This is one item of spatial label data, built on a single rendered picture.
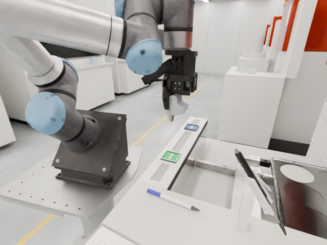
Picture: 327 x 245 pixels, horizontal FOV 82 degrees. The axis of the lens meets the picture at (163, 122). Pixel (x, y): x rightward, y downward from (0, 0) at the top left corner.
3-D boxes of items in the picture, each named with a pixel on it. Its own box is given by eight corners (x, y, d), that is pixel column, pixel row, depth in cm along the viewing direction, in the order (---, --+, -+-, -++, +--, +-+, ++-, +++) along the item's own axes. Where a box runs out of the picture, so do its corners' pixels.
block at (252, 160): (258, 162, 76) (260, 156, 75) (259, 167, 73) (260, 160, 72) (237, 158, 79) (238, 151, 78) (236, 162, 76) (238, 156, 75)
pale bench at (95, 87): (118, 101, 454) (108, 4, 375) (50, 131, 302) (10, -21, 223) (83, 96, 494) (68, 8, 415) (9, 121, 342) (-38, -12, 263)
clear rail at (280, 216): (272, 159, 76) (273, 156, 76) (286, 243, 45) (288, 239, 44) (268, 158, 77) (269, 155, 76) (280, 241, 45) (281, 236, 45)
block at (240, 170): (259, 174, 69) (261, 167, 68) (259, 180, 66) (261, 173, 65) (236, 168, 72) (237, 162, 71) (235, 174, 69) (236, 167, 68)
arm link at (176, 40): (158, 31, 48) (171, 32, 54) (159, 51, 49) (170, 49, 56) (188, 30, 45) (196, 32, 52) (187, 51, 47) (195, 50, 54)
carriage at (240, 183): (257, 167, 78) (258, 161, 77) (260, 250, 47) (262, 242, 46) (236, 163, 81) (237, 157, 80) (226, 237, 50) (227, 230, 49)
